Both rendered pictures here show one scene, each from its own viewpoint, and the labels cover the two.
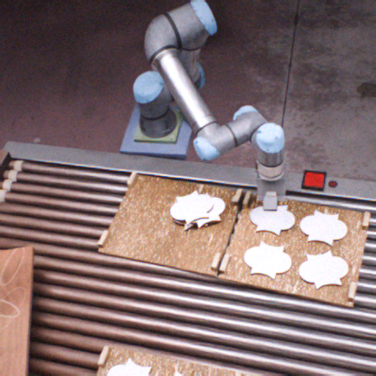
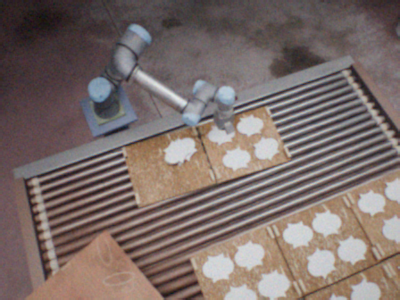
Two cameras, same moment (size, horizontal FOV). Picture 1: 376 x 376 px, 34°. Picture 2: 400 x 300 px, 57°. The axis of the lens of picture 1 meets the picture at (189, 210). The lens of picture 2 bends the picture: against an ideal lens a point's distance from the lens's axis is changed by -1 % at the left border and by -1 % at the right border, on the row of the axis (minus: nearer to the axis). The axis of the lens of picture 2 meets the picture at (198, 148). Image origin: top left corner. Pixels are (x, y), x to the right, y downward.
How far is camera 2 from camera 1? 0.82 m
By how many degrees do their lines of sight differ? 27
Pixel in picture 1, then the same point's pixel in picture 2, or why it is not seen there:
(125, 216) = (137, 177)
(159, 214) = (156, 165)
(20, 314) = (135, 274)
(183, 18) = (134, 43)
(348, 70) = (150, 15)
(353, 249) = (271, 129)
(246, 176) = not seen: hidden behind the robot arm
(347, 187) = (243, 96)
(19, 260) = (105, 244)
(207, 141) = (194, 113)
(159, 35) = (126, 60)
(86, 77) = not seen: outside the picture
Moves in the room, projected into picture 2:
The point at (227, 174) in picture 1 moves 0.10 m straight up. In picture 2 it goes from (175, 120) to (174, 111)
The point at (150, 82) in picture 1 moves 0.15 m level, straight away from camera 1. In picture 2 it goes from (100, 86) to (82, 70)
